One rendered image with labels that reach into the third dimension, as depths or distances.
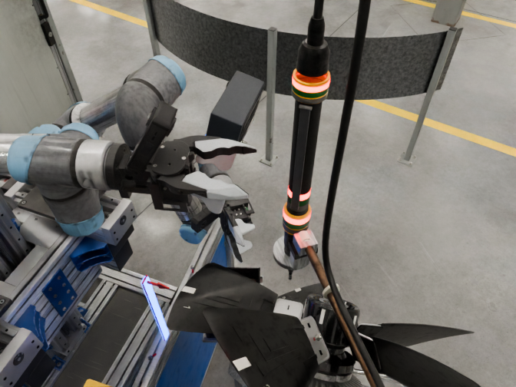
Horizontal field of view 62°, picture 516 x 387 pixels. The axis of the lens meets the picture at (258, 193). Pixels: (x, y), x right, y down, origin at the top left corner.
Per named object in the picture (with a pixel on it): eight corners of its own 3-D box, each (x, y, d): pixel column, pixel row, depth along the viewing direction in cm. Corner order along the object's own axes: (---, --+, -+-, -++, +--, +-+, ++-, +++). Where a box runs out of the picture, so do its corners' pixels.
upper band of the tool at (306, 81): (333, 102, 50) (336, 81, 48) (299, 109, 50) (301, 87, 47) (318, 82, 53) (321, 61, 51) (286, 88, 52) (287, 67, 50)
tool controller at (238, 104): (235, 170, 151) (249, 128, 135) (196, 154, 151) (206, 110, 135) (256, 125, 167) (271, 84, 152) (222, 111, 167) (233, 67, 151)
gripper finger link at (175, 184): (219, 184, 61) (170, 164, 64) (219, 176, 60) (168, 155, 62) (201, 206, 58) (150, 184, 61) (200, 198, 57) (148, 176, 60)
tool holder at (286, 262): (323, 273, 74) (330, 239, 66) (285, 285, 72) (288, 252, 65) (303, 233, 79) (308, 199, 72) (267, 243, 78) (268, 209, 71)
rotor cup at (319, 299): (352, 358, 100) (365, 303, 100) (355, 381, 86) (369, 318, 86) (292, 340, 103) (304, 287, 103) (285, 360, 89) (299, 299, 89)
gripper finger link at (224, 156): (252, 160, 70) (196, 170, 69) (251, 131, 66) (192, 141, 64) (256, 173, 68) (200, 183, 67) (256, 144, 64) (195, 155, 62)
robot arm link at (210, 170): (222, 167, 136) (219, 147, 130) (232, 191, 129) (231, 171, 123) (197, 173, 134) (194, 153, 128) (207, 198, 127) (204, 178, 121)
